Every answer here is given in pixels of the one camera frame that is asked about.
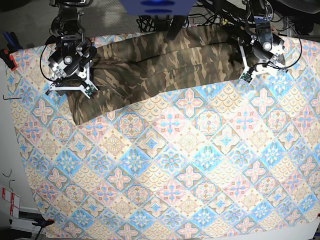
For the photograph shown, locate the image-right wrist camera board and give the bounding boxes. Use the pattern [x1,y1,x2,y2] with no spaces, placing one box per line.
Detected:
[240,72,253,83]

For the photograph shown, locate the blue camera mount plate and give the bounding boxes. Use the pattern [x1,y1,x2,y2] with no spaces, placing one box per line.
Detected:
[119,0,196,16]

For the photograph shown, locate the blue red clamp upper left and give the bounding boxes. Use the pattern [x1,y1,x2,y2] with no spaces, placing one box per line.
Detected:
[0,31,23,71]

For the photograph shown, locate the camouflage T-shirt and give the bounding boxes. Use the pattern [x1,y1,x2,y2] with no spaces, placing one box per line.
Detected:
[67,25,245,125]

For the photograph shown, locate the white power strip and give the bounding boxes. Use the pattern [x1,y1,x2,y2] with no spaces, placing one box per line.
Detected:
[181,22,228,33]

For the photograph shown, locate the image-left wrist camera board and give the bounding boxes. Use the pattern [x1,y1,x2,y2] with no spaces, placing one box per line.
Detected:
[84,84,98,99]

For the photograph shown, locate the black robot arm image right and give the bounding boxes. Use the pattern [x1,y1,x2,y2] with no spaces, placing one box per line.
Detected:
[217,0,302,83]

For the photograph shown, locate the black camera support post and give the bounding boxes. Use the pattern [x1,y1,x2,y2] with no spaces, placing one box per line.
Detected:
[165,15,187,41]

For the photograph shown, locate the black hex key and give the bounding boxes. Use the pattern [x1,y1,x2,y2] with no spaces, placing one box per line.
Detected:
[2,94,22,101]

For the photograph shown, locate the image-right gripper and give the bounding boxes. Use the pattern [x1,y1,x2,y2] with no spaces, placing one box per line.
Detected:
[237,36,285,80]

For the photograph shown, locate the red white label card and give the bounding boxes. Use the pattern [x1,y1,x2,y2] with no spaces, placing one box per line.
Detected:
[0,187,21,219]

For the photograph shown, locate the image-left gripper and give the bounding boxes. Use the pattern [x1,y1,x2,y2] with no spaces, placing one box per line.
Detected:
[45,60,98,97]

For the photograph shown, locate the blue clamp lower left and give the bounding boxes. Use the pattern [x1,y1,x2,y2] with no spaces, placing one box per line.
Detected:
[31,218,55,228]

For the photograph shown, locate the patterned tile tablecloth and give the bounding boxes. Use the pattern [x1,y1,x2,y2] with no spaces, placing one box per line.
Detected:
[5,37,320,240]

